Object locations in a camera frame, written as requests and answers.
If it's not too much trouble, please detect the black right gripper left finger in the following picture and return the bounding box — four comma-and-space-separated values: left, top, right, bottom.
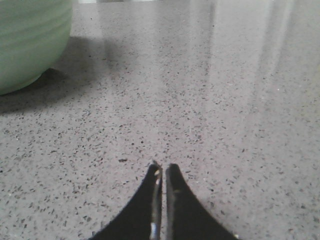
91, 161, 163, 240

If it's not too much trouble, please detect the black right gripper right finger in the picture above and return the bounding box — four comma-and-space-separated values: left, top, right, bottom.
166, 163, 236, 240

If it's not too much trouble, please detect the green ribbed bowl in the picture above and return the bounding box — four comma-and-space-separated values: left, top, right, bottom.
0, 0, 73, 95

